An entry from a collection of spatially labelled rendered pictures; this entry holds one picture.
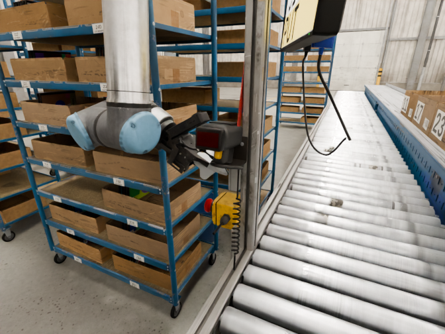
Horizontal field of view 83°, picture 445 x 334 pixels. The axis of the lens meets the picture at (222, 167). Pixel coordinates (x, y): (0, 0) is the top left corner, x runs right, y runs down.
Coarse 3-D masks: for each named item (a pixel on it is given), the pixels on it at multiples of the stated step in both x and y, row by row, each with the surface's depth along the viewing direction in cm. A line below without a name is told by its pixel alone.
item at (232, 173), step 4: (228, 172) 60; (232, 172) 60; (236, 172) 59; (240, 172) 60; (228, 176) 60; (232, 176) 60; (236, 176) 60; (240, 176) 61; (228, 180) 61; (232, 180) 60; (236, 180) 60; (228, 184) 61; (232, 184) 61; (236, 184) 60; (228, 188) 62; (232, 188) 61; (236, 188) 61
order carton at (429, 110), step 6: (420, 96) 147; (426, 96) 150; (432, 96) 149; (438, 96) 148; (444, 96) 147; (426, 102) 134; (432, 102) 125; (426, 108) 132; (432, 108) 124; (414, 114) 154; (426, 114) 131; (432, 114) 122; (414, 120) 152; (420, 120) 139; (432, 120) 122; (420, 126) 137; (426, 132) 126
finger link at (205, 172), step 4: (200, 152) 64; (204, 152) 65; (204, 156) 63; (208, 156) 64; (208, 160) 63; (196, 164) 65; (200, 164) 64; (200, 168) 65; (204, 168) 64; (208, 168) 64; (212, 168) 63; (216, 168) 63; (220, 168) 63; (224, 168) 64; (200, 172) 65; (204, 172) 65; (208, 172) 64; (212, 172) 64; (220, 172) 63; (224, 172) 64; (200, 176) 66; (204, 176) 65; (208, 176) 65
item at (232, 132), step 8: (200, 128) 49; (208, 128) 49; (216, 128) 49; (224, 128) 49; (232, 128) 52; (240, 128) 56; (200, 136) 49; (208, 136) 48; (216, 136) 48; (224, 136) 49; (232, 136) 52; (240, 136) 56; (200, 144) 50; (208, 144) 49; (216, 144) 48; (224, 144) 50; (232, 144) 53; (216, 152) 54; (224, 152) 55; (232, 152) 57; (216, 160) 55; (224, 160) 55
